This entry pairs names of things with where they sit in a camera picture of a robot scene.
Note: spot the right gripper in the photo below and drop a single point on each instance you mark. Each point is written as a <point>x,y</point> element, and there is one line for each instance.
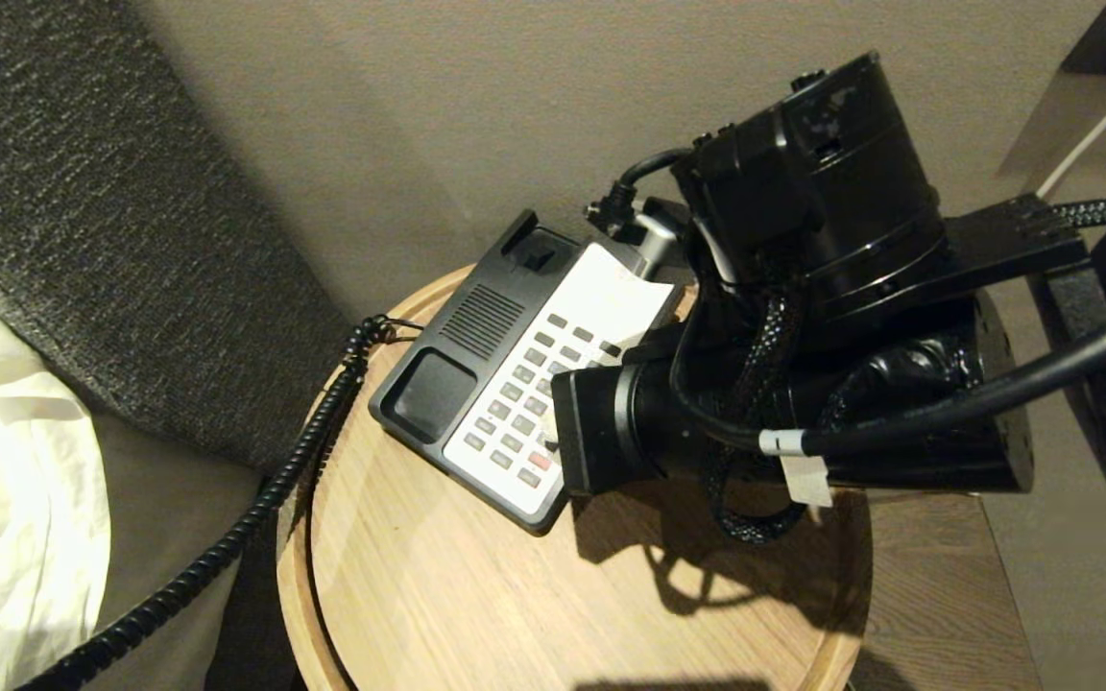
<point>601,432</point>

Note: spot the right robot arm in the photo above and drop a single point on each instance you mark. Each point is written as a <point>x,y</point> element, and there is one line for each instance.
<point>841,192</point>

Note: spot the thin black phone line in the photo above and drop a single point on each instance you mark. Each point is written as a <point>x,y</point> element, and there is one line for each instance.
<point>406,329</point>

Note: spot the black white telephone base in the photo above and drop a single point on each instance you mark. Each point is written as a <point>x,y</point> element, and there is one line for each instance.
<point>476,384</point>

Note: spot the round wooden side table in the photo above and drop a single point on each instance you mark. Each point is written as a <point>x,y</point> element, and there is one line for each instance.
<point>515,605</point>

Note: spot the grey fabric headboard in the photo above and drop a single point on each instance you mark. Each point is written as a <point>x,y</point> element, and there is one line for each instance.
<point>131,240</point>

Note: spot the white bed sheet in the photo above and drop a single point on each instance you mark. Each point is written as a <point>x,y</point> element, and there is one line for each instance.
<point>6,480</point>

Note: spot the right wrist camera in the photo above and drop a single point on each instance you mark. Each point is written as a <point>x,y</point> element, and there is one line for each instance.
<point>657,245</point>

